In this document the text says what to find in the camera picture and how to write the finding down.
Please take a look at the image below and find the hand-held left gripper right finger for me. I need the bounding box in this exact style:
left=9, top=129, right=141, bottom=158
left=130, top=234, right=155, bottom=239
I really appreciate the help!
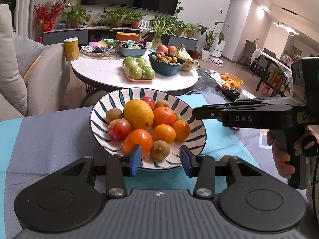
left=180, top=145, right=262, bottom=198

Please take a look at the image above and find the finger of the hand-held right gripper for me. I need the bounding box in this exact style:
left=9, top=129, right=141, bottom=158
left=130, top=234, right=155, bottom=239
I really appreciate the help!
left=191, top=97, right=292, bottom=121

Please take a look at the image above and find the teal basket of snacks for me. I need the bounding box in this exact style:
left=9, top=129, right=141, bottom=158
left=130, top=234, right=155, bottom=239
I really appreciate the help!
left=118, top=41, right=147, bottom=57

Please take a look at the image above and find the blue grey striped blanket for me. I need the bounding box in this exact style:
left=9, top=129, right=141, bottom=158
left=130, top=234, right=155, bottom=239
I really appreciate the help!
left=0, top=91, right=319, bottom=239

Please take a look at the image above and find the bunch of bananas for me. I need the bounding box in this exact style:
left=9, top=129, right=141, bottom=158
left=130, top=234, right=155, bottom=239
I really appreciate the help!
left=172, top=44, right=200, bottom=71

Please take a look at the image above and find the orange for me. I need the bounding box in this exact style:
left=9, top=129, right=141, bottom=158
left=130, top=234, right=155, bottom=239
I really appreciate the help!
left=123, top=129, right=153, bottom=158
left=153, top=106, right=176, bottom=127
left=153, top=124, right=176, bottom=144
left=172, top=120, right=191, bottom=141

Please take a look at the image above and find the dark marble table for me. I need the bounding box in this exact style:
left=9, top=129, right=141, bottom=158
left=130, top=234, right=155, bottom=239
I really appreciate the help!
left=194, top=66, right=252, bottom=102

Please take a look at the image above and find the white round table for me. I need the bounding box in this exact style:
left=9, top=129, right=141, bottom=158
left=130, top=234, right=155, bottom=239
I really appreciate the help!
left=71, top=43, right=200, bottom=107

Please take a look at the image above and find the tall plant in white pot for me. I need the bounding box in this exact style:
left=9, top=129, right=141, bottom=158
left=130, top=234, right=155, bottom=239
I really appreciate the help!
left=197, top=21, right=230, bottom=61

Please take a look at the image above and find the glass vase with green plant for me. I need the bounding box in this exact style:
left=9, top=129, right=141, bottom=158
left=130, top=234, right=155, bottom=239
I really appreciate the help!
left=147, top=17, right=175, bottom=48

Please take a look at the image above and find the yellow lemon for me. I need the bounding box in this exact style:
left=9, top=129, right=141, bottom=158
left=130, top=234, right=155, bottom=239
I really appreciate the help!
left=123, top=99, right=154, bottom=130

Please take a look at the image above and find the red berry decoration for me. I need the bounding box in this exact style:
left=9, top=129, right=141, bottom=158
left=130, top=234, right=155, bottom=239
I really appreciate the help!
left=33, top=0, right=68, bottom=32

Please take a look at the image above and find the pile of longans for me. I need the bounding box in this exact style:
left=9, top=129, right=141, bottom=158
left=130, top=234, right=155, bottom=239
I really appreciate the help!
left=151, top=52, right=183, bottom=66

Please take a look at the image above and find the jar with white lid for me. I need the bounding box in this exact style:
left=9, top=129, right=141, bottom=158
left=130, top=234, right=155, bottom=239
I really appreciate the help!
left=238, top=90, right=257, bottom=101

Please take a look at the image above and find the white bowl with teal stripes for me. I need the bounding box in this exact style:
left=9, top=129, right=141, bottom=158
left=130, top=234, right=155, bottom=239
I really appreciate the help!
left=89, top=88, right=207, bottom=171

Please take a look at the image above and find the pack of green apples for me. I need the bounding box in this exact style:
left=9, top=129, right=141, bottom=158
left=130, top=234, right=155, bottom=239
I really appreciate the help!
left=122, top=56, right=156, bottom=82

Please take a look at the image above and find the grey television cabinet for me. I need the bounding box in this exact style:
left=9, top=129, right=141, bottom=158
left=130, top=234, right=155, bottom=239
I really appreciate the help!
left=42, top=26, right=198, bottom=51

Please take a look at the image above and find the black cable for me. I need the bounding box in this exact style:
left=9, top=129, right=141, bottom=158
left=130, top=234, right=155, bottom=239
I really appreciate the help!
left=309, top=159, right=319, bottom=226

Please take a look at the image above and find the beige sofa cushion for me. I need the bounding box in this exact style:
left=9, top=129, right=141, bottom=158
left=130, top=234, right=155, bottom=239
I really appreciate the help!
left=0, top=4, right=28, bottom=116

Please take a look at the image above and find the person's right hand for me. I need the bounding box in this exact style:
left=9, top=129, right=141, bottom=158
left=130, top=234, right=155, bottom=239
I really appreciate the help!
left=266, top=130, right=296, bottom=180

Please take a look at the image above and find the white robot vacuum dock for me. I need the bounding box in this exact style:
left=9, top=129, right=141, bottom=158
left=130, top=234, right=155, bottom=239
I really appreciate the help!
left=209, top=41, right=226, bottom=66

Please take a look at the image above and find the grey dining chair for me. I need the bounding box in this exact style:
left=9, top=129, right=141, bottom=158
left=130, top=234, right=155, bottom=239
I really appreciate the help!
left=235, top=39, right=257, bottom=68

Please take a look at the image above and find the orange plastic basket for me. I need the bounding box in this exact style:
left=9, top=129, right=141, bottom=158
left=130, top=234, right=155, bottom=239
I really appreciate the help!
left=224, top=73, right=244, bottom=86

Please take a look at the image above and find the dark dining table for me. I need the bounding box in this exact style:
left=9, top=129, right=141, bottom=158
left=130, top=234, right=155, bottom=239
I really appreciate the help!
left=252, top=48, right=294, bottom=95

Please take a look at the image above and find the grey pillow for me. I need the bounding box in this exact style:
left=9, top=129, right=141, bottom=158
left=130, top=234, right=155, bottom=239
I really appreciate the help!
left=14, top=33, right=46, bottom=87

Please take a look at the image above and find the small red apple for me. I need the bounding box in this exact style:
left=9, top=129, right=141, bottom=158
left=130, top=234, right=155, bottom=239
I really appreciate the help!
left=141, top=96, right=156, bottom=109
left=108, top=119, right=132, bottom=141

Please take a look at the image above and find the yellow pillow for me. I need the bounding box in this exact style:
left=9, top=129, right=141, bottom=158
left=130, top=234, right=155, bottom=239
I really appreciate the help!
left=23, top=55, right=41, bottom=80

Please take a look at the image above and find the beige sofa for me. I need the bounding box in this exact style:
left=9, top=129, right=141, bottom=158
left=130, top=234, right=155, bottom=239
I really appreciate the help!
left=0, top=4, right=73, bottom=117

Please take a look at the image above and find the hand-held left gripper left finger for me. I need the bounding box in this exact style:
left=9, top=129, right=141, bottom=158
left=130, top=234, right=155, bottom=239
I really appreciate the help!
left=61, top=144, right=142, bottom=199

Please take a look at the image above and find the yellow can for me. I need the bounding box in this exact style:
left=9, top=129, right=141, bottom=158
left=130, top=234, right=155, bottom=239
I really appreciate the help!
left=63, top=37, right=80, bottom=61

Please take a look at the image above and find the ceiling lamp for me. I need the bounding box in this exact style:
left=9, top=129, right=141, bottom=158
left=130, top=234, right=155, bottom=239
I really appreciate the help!
left=273, top=21, right=299, bottom=36

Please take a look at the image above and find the potted pothos plant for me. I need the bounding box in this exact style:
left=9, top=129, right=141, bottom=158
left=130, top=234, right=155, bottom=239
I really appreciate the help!
left=62, top=5, right=91, bottom=28

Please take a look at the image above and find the white curtain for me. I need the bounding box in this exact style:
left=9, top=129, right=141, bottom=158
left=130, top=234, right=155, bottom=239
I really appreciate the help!
left=14, top=0, right=38, bottom=34

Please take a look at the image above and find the glass tray of snacks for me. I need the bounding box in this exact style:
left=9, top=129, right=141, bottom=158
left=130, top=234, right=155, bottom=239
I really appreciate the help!
left=81, top=43, right=119, bottom=55

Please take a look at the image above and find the potted green plant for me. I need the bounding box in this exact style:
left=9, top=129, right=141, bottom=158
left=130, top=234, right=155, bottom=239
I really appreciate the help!
left=172, top=21, right=187, bottom=36
left=184, top=24, right=200, bottom=38
left=100, top=9, right=130, bottom=28
left=126, top=11, right=147, bottom=29

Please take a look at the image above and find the orange box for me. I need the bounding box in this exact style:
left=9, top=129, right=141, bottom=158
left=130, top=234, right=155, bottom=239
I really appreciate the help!
left=116, top=32, right=142, bottom=43

